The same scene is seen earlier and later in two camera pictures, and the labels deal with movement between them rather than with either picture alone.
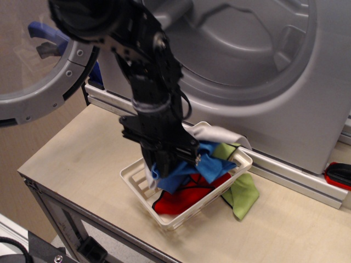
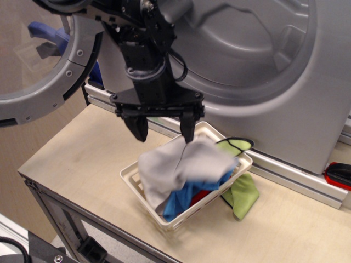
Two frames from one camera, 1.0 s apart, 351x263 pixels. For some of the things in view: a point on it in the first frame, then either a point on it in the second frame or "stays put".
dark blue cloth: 209,163 to 180,200
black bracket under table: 92,251 stays put
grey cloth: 210,133 to 166,169
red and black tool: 338,175 stays put
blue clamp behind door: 46,50 stays put
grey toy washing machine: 277,73 stays put
